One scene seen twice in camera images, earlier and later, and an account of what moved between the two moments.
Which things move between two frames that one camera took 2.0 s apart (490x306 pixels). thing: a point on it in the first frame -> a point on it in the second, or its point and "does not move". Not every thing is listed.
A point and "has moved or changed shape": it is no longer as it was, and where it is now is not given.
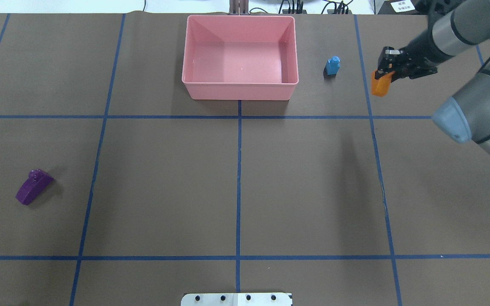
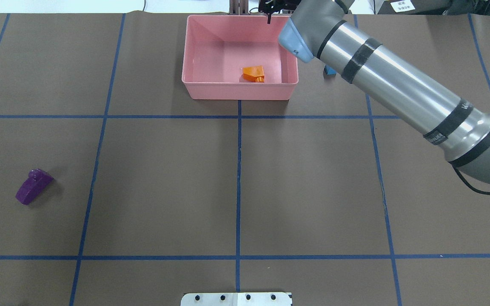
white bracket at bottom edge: (238, 299) does not move
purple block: (37, 181) does not move
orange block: (380, 86) has moved or changed shape
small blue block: (331, 67) does not move
